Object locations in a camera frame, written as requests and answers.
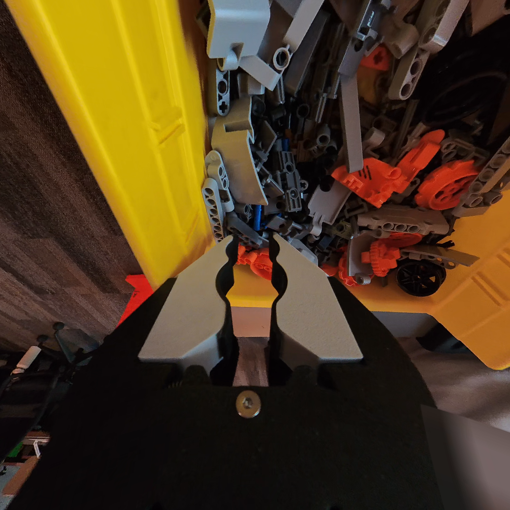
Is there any orange toy wheel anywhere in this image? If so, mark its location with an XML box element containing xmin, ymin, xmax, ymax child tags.
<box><xmin>414</xmin><ymin>160</ymin><xmax>483</xmax><ymax>210</ymax></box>

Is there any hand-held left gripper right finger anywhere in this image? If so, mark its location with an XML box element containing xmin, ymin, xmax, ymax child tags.
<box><xmin>268</xmin><ymin>232</ymin><xmax>364</xmax><ymax>373</ymax></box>

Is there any pile of toy building parts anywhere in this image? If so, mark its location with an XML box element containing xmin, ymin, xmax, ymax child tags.
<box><xmin>201</xmin><ymin>0</ymin><xmax>510</xmax><ymax>297</ymax></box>

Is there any white cable plug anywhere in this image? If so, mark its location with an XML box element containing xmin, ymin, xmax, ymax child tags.
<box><xmin>10</xmin><ymin>346</ymin><xmax>42</xmax><ymax>375</ymax></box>

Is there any light grey curved toy panel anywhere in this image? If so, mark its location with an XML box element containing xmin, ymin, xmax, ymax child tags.
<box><xmin>206</xmin><ymin>0</ymin><xmax>271</xmax><ymax>60</ymax></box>

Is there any orange toy panel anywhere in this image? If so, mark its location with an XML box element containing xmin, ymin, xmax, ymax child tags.
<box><xmin>331</xmin><ymin>129</ymin><xmax>446</xmax><ymax>208</ymax></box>

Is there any black studded foam mat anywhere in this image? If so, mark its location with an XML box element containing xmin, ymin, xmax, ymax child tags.
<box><xmin>416</xmin><ymin>325</ymin><xmax>471</xmax><ymax>353</ymax></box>

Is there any black toy wheel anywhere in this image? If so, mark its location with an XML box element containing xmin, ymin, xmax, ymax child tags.
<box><xmin>396</xmin><ymin>261</ymin><xmax>447</xmax><ymax>297</ymax></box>

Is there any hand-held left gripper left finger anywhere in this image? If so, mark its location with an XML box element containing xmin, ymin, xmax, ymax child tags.
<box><xmin>137</xmin><ymin>234</ymin><xmax>240</xmax><ymax>376</ymax></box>

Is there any orange toy gear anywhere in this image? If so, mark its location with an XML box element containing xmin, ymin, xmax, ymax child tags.
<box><xmin>360</xmin><ymin>240</ymin><xmax>400</xmax><ymax>277</ymax></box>

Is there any yellow plastic bin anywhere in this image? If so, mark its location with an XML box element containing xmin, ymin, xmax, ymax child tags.
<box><xmin>4</xmin><ymin>0</ymin><xmax>510</xmax><ymax>370</ymax></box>

